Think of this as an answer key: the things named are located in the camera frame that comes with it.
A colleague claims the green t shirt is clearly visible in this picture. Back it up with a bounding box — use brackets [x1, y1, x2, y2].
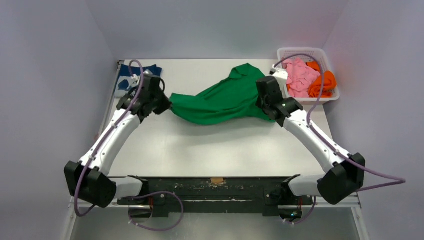
[169, 63, 274, 126]

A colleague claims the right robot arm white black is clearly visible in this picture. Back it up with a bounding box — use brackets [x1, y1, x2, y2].
[256, 76, 366, 205]

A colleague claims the brown tape piece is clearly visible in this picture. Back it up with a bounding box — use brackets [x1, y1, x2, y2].
[210, 177, 225, 185]

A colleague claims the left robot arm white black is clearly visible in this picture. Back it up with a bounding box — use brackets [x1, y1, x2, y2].
[64, 73, 172, 208]

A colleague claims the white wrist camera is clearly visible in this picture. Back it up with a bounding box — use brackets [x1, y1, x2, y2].
[130, 70, 153, 88]
[269, 67, 289, 88]

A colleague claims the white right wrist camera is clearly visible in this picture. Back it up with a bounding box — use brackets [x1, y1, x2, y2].
[269, 67, 289, 88]

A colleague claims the pink t shirt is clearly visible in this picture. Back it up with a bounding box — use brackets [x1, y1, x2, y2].
[282, 57, 321, 98]

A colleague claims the folded blue printed t shirt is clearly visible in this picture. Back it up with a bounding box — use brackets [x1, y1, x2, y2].
[114, 64, 163, 98]

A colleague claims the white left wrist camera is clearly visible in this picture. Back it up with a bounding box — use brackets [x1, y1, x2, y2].
[130, 70, 153, 88]

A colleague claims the aluminium rail frame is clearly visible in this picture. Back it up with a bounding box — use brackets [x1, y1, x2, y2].
[61, 195, 370, 240]

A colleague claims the orange t shirt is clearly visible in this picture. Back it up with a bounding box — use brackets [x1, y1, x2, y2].
[306, 61, 337, 98]

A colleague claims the white plastic basket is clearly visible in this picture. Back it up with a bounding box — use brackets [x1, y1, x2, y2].
[277, 47, 340, 105]

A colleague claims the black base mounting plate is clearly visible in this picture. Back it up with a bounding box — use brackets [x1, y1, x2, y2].
[117, 177, 313, 219]

